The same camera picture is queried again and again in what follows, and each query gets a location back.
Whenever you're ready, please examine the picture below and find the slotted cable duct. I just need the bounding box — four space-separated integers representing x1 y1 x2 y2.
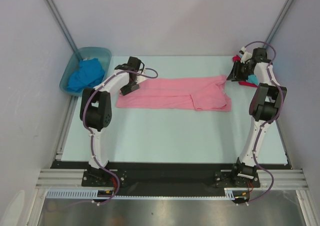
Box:
225 188 251 201
46 189 114 199

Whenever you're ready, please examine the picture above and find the left aluminium corner post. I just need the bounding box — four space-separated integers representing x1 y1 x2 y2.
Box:
44 0 78 52

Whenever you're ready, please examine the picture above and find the blue crumpled t shirt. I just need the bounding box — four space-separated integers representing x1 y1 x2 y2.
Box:
66 58 105 93

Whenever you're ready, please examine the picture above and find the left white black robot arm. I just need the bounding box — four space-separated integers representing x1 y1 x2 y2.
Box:
80 57 145 186

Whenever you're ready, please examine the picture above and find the left slotted cable duct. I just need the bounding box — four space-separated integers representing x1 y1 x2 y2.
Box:
46 189 114 199

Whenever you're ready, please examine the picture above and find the teal folded t shirt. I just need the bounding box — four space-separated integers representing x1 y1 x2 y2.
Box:
247 75 259 86

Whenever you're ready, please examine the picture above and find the aluminium corner post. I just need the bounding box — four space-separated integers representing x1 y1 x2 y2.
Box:
44 0 78 52
262 0 296 49

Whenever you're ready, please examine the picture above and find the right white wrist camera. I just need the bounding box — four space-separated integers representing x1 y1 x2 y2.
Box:
238 47 252 64

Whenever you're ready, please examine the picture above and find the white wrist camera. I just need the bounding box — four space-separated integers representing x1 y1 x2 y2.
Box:
238 47 252 64
136 75 148 84

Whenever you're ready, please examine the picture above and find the front aluminium rail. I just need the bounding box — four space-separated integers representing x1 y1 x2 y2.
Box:
36 169 308 190

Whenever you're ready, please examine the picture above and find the pink t shirt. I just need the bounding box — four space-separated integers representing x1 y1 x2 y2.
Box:
116 75 232 112

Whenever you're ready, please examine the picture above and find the red folded t shirt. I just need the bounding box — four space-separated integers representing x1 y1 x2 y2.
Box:
232 55 258 88

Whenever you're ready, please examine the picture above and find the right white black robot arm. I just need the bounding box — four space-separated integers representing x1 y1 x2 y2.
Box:
227 47 287 186

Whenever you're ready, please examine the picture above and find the right slotted cable duct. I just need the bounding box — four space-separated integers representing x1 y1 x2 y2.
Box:
225 188 251 201

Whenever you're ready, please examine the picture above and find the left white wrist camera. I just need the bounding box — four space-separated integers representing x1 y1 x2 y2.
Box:
136 75 148 84

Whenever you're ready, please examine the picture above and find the right aluminium corner post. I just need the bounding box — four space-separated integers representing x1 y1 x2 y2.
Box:
262 0 296 49

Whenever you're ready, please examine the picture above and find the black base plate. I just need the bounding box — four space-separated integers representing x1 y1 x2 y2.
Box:
51 161 291 197

